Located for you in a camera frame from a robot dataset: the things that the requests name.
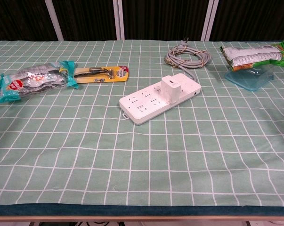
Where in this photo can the white power strip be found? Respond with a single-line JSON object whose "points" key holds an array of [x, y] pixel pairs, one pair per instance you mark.
{"points": [[141, 110]]}

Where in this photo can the white cube USB charger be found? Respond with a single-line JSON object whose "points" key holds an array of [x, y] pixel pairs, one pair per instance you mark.
{"points": [[170, 91]]}

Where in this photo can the yellow razor blister pack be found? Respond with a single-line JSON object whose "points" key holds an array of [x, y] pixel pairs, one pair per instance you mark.
{"points": [[113, 75]]}

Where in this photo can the green white grid tablecloth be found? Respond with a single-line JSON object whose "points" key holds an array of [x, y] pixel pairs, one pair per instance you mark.
{"points": [[141, 164]]}

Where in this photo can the dark ribbed screen panel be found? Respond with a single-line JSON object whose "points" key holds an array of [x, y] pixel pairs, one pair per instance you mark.
{"points": [[252, 18], [19, 18], [87, 18], [163, 18]]}

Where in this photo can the dark teal under cloth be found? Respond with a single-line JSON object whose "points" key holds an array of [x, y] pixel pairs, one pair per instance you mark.
{"points": [[141, 210]]}

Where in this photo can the clear blue plastic tray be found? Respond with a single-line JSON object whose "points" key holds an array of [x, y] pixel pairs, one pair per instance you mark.
{"points": [[247, 80]]}

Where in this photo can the teal silver snack bag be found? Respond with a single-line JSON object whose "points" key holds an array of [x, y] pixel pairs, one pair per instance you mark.
{"points": [[31, 82]]}

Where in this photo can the green white snack bag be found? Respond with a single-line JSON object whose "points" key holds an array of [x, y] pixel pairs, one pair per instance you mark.
{"points": [[250, 56]]}

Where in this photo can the white screen frame post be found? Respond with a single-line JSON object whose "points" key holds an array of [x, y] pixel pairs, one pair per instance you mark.
{"points": [[208, 18], [53, 18], [120, 18]]}

